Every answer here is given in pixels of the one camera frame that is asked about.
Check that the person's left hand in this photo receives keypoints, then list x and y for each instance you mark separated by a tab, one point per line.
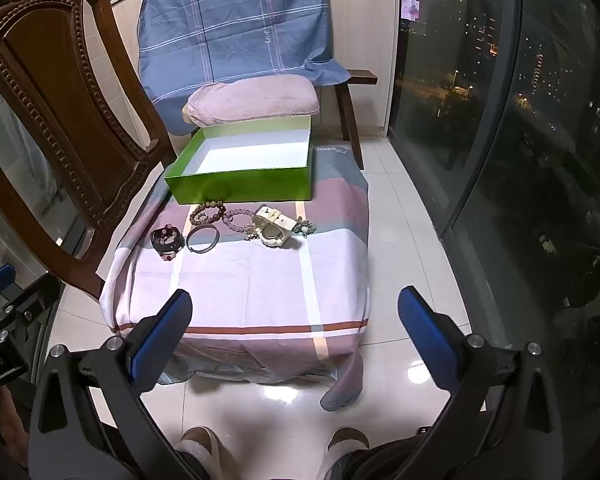
11	422

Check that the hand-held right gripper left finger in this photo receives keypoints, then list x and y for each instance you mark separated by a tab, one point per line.
160	332

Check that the person's left foot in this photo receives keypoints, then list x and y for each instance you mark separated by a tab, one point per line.
200	447

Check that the green cardboard box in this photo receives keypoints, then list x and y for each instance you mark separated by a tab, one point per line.
240	185

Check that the blue plaid bed sheet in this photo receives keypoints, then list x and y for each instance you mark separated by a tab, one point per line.
230	20

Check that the person's right foot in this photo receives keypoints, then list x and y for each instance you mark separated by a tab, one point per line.
347	447

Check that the person's foot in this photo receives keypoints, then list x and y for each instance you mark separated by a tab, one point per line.
200	447
347	447

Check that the carved wooden chair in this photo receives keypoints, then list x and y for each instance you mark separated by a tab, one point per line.
45	85

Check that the metal bangle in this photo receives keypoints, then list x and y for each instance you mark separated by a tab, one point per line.
187	239

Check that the white wrist watch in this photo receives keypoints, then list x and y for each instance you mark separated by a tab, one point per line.
270	222

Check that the light wood cabinet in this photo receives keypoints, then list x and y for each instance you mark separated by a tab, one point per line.
365	20

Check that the green stone brooch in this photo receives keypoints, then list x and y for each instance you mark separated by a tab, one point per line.
305	228

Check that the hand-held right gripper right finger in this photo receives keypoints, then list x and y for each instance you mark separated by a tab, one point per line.
427	340

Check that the black wrist watch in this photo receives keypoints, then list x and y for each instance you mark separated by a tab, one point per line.
162	245

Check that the pink pillow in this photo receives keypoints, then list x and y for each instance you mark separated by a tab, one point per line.
250	97

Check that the dark wooden bench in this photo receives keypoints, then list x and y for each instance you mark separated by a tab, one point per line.
362	77

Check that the pink grey checked blanket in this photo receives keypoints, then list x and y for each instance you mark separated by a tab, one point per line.
240	295

